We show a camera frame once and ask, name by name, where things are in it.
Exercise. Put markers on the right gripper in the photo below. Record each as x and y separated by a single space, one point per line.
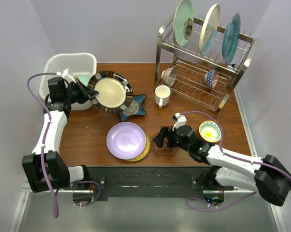
164 133

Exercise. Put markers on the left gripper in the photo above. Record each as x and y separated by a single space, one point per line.
85 92

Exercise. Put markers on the mint flower plate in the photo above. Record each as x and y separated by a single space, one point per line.
83 79
183 22

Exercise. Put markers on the black striped plate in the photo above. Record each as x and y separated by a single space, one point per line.
115 93

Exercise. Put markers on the blue star-shaped dish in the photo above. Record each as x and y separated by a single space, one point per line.
135 108

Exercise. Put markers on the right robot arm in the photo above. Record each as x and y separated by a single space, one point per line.
265 176

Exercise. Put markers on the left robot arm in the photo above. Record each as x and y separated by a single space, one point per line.
44 168

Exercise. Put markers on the white plastic bin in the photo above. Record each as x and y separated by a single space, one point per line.
81 64

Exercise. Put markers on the clear glass dish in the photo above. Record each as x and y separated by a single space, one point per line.
164 151

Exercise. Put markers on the yellow patterned plate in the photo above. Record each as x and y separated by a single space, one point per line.
144 153

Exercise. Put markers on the lavender plate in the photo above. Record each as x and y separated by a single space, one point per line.
126 140

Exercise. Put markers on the white mug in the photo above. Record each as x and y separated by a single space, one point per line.
162 95

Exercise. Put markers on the yellow blue small bowl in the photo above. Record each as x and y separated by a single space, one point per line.
210 131

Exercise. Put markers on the red patterned bowl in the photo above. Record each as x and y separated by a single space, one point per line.
169 76

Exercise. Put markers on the metal dish rack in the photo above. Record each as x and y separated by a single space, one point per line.
192 66

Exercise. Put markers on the blue zigzag bowl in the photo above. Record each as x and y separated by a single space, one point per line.
211 78

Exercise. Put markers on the beige blue plate in rack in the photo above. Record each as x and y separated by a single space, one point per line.
209 28

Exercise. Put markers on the mint flower plate in rack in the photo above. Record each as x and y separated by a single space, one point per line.
183 22

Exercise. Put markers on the teal glass plate in rack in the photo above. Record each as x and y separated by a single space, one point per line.
230 39

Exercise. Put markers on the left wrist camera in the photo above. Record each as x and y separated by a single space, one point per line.
67 74

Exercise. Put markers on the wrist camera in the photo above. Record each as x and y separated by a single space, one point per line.
179 119
67 74

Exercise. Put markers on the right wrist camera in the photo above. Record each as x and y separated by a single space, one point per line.
179 119

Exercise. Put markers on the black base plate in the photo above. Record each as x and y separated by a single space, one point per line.
151 182

